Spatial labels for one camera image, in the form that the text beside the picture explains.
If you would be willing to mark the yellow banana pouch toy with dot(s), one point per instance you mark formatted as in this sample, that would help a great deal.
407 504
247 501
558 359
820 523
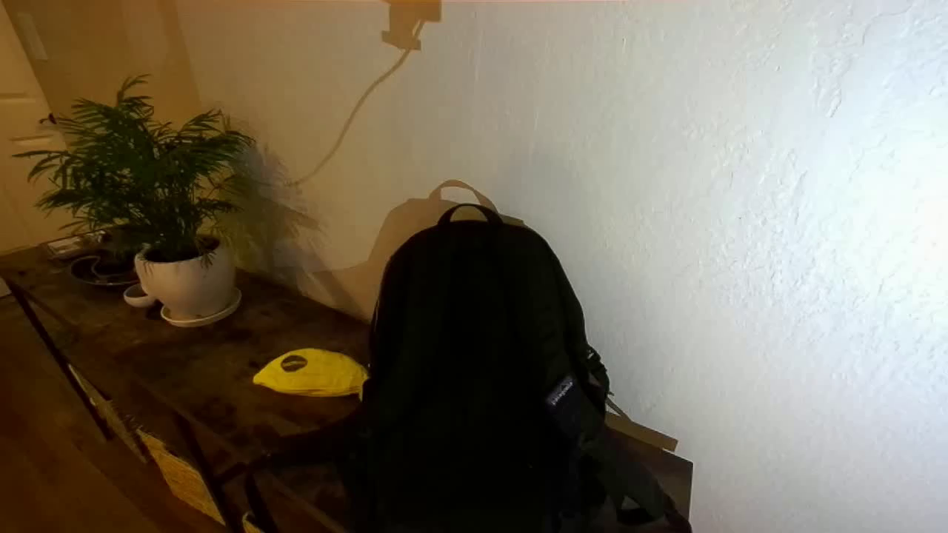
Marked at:
319 377

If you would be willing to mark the black backpack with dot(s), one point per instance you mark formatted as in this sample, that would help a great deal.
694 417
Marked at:
476 344

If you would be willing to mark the wooden strip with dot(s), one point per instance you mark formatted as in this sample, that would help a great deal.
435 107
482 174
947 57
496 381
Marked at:
647 435

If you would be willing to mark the white pot saucer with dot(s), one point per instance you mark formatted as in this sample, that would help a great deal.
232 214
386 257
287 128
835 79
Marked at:
214 319

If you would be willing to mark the white ceramic plant pot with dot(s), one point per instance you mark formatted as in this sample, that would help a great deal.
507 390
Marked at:
193 282

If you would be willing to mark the small white dish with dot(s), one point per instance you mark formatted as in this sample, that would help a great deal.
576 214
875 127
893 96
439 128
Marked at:
137 298

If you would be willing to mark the green potted plant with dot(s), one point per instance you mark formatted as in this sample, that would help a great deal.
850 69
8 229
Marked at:
137 167

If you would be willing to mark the small dark plant pot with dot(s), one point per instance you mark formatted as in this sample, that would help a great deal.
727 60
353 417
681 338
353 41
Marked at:
99 267

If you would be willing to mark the wall mounted fixture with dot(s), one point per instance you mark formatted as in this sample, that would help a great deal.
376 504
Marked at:
410 20

